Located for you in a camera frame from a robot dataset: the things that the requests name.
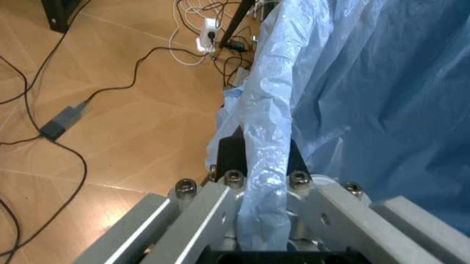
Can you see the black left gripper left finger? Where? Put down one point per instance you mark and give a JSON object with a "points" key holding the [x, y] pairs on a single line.
{"points": [[205, 209]]}

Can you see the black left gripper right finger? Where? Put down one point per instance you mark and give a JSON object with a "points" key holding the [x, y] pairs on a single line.
{"points": [[352, 220]]}

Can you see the blue plastic trash bag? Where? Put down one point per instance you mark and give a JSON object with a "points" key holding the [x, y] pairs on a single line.
{"points": [[352, 90]]}

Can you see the black power adapter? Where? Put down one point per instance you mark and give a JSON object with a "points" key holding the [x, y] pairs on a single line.
{"points": [[235, 44]]}

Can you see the grey power adapter brick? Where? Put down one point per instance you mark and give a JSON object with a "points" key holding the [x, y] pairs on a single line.
{"points": [[62, 122]]}

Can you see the white power strip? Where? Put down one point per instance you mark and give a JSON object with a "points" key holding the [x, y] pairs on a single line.
{"points": [[208, 35]]}

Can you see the black table leg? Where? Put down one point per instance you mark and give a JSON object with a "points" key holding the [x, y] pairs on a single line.
{"points": [[238, 19]]}

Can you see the black furniture base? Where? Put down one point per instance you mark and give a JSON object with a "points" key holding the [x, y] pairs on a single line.
{"points": [[58, 13]]}

